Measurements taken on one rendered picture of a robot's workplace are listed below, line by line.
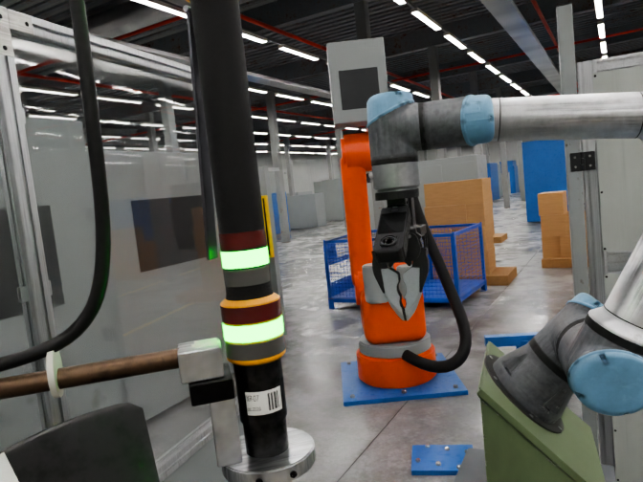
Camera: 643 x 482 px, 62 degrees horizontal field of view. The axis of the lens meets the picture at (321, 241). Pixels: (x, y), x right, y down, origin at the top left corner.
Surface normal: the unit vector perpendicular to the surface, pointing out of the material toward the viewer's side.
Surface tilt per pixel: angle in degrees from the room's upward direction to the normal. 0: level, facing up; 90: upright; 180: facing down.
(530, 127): 118
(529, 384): 66
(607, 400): 102
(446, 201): 90
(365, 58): 90
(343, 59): 90
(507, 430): 90
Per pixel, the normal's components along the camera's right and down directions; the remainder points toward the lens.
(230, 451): 0.25, 0.06
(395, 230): -0.26, -0.78
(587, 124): -0.20, 0.55
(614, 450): -0.34, 0.12
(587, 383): -0.26, 0.34
